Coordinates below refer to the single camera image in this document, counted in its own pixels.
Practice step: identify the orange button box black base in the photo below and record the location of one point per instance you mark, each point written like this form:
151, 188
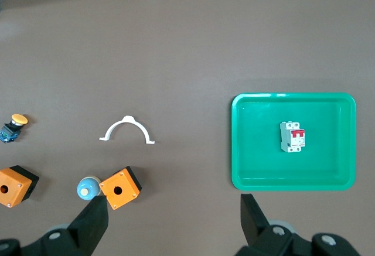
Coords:
14, 180
126, 184

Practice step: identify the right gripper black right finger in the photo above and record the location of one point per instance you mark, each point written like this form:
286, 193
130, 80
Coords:
252, 223

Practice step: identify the green plastic tray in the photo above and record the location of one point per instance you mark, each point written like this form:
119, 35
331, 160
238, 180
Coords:
257, 165

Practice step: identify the brown table mat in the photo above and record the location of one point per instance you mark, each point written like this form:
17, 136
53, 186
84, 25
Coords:
187, 48

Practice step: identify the white circuit breaker red switch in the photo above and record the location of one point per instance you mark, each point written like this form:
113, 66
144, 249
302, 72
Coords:
288, 139

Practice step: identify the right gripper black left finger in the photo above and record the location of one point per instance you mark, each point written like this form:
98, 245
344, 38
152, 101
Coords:
88, 223

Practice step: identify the blue-grey dome component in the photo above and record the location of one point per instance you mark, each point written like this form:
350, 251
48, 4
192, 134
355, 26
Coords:
88, 185

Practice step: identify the yellow mushroom push button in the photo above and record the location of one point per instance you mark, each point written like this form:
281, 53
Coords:
19, 119

